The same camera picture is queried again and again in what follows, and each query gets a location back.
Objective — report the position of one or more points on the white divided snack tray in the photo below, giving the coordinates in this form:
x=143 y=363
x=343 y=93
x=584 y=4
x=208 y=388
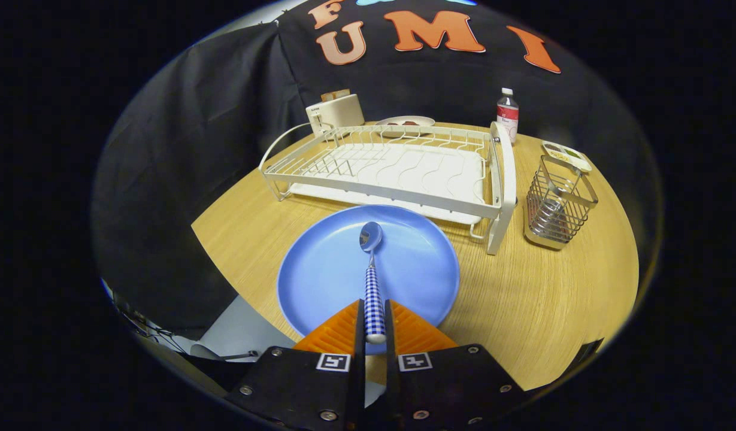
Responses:
x=568 y=157

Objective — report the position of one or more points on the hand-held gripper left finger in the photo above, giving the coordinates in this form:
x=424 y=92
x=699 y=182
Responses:
x=359 y=335

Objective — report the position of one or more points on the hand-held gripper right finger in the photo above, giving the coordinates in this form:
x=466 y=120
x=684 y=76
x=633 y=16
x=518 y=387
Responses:
x=390 y=335

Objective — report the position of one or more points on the blue plate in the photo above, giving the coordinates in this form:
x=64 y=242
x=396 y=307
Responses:
x=320 y=275

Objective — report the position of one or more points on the toast slice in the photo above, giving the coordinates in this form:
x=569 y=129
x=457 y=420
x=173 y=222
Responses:
x=335 y=94

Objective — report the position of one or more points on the brown food pieces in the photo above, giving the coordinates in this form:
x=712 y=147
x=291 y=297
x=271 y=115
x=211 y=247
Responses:
x=403 y=123

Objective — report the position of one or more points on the white toaster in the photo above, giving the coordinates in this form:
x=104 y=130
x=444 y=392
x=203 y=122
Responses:
x=344 y=111

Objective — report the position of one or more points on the dark object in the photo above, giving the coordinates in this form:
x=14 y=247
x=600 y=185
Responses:
x=589 y=352

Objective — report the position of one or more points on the plastic bottle with red label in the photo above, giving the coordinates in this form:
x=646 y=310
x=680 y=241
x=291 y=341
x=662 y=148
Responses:
x=507 y=120

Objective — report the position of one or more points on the white plate with food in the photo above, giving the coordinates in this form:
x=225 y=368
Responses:
x=427 y=120

